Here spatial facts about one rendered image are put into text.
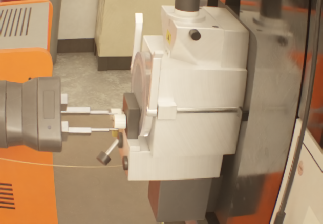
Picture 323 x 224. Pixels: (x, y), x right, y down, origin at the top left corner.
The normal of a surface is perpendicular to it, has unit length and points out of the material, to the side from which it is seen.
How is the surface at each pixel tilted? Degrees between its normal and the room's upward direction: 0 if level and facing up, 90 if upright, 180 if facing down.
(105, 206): 0
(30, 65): 90
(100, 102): 0
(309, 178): 90
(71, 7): 90
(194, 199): 90
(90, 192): 0
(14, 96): 50
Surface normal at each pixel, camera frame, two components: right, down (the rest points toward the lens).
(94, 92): 0.09, -0.91
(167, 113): 0.19, 0.42
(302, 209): -0.98, 0.00
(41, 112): 0.20, -0.28
